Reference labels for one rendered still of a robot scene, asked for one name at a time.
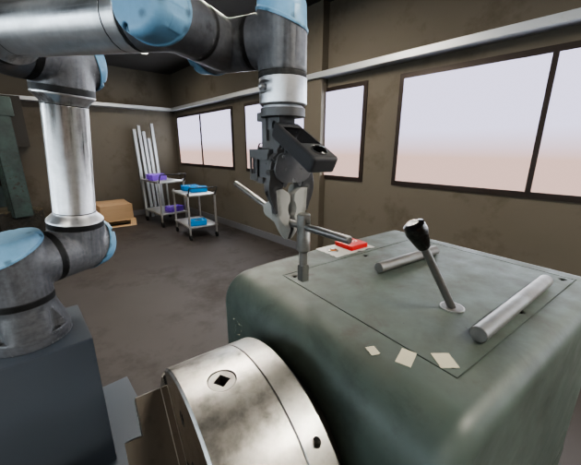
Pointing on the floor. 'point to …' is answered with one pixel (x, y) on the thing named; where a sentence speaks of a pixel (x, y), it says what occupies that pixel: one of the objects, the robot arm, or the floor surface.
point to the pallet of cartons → (116, 212)
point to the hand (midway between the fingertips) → (290, 232)
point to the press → (3, 165)
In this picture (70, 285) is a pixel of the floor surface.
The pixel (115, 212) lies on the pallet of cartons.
